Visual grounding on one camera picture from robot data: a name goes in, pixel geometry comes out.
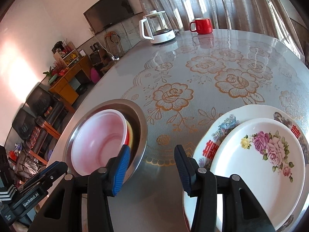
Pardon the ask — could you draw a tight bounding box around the wooden shelf with ornaments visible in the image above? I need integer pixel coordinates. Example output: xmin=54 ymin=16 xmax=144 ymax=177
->
xmin=52 ymin=41 xmax=80 ymax=68

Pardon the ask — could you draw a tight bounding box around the grey sheer window curtain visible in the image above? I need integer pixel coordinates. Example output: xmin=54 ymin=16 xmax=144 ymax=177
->
xmin=132 ymin=0 xmax=306 ymax=61

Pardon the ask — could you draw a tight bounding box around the green potted plant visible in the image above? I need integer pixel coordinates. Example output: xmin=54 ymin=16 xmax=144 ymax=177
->
xmin=43 ymin=66 xmax=58 ymax=84

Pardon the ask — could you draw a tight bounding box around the wooden folding chair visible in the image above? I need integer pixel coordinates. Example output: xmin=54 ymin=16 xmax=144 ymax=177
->
xmin=104 ymin=31 xmax=125 ymax=57

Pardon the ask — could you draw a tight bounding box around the pink plastic stool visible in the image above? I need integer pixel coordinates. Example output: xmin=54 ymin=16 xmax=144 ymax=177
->
xmin=90 ymin=68 xmax=100 ymax=83

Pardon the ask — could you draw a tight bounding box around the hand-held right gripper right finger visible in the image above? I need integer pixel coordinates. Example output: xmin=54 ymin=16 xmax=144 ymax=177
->
xmin=174 ymin=144 xmax=276 ymax=232

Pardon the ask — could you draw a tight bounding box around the white glass electric kettle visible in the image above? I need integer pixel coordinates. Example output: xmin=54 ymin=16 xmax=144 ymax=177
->
xmin=139 ymin=10 xmax=176 ymax=44

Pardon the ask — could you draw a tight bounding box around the orange wooden cabinet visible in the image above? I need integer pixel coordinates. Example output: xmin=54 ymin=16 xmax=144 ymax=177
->
xmin=48 ymin=55 xmax=93 ymax=107

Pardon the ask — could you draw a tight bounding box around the scalloped plate red print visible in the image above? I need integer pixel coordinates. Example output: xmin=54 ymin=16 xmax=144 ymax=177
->
xmin=192 ymin=105 xmax=309 ymax=232

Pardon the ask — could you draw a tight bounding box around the red mug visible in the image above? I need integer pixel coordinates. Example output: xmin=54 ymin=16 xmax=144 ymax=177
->
xmin=189 ymin=18 xmax=213 ymax=34

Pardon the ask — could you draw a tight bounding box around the small plate pink flower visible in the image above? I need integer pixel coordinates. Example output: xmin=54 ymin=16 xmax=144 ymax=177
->
xmin=210 ymin=118 xmax=306 ymax=231

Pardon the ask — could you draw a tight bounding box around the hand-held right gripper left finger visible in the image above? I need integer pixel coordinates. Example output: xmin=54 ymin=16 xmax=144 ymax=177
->
xmin=29 ymin=144 xmax=131 ymax=232

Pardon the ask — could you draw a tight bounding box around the stainless steel bowl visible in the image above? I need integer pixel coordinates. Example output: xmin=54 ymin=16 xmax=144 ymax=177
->
xmin=64 ymin=99 xmax=148 ymax=185

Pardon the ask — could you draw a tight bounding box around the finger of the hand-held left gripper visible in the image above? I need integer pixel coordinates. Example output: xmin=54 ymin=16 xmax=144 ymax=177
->
xmin=39 ymin=162 xmax=57 ymax=177
xmin=36 ymin=161 xmax=68 ymax=186

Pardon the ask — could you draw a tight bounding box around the black leather sofa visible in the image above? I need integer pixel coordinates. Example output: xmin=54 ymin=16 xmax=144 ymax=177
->
xmin=12 ymin=84 xmax=65 ymax=150

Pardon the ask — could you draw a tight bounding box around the yellow plastic bowl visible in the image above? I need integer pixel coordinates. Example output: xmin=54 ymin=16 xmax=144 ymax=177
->
xmin=126 ymin=119 xmax=134 ymax=149

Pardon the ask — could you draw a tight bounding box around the small black appliance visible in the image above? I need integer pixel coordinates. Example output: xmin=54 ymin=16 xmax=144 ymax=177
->
xmin=89 ymin=49 xmax=108 ymax=66

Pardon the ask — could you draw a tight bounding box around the black wall television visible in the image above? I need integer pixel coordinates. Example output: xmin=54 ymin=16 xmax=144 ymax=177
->
xmin=83 ymin=0 xmax=134 ymax=35

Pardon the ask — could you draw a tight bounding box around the red plastic bowl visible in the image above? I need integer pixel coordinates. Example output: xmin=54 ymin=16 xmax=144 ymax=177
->
xmin=71 ymin=109 xmax=127 ymax=176

